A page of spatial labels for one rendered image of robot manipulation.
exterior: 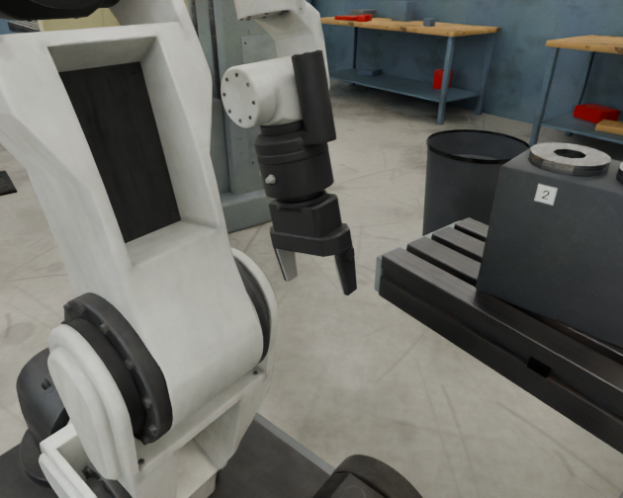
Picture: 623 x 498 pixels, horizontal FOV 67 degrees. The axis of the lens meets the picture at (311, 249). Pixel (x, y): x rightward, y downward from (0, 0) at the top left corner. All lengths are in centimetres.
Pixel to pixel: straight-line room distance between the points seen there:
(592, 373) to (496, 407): 124
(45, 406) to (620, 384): 78
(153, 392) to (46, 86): 23
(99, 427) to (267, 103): 34
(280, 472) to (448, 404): 102
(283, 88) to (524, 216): 33
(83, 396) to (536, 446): 156
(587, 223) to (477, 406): 129
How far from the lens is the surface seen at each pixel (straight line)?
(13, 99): 35
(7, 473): 104
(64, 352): 43
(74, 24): 157
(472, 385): 191
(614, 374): 65
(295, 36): 60
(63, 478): 78
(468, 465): 167
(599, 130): 458
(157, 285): 39
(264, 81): 53
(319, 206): 57
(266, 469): 90
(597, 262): 64
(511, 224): 66
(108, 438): 44
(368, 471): 87
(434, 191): 235
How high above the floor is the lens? 131
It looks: 30 degrees down
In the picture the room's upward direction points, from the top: straight up
